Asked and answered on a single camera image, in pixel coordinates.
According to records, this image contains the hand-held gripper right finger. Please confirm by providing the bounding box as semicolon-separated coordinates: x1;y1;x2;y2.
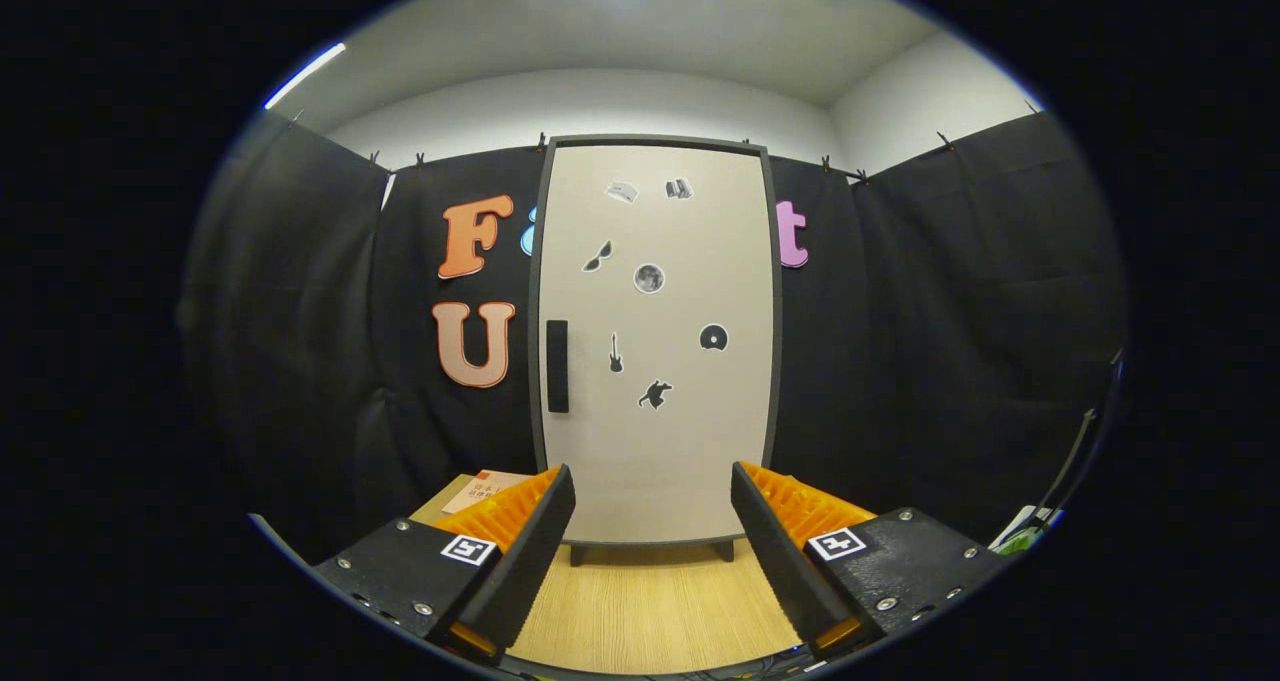
730;461;1011;662

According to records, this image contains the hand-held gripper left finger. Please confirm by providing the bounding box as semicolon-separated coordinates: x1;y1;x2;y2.
315;464;578;665

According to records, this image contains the beige shoe cabinet door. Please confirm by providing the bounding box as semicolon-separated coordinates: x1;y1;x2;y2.
540;144;776;542

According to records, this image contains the grey shoe cabinet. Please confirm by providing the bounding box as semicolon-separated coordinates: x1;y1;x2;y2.
527;134;783;567

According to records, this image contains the stack of books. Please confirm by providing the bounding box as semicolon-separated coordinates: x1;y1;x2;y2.
442;470;536;515

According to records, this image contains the white sheet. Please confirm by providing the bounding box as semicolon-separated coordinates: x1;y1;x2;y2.
990;504;1061;554

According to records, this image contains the grey rounded object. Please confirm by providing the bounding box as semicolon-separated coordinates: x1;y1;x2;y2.
250;514;323;564

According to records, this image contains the black backdrop cloth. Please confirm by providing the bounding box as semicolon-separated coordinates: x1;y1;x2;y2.
180;109;1126;552

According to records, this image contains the ceiling light strip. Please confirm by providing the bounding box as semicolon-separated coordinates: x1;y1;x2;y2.
263;43;347;110

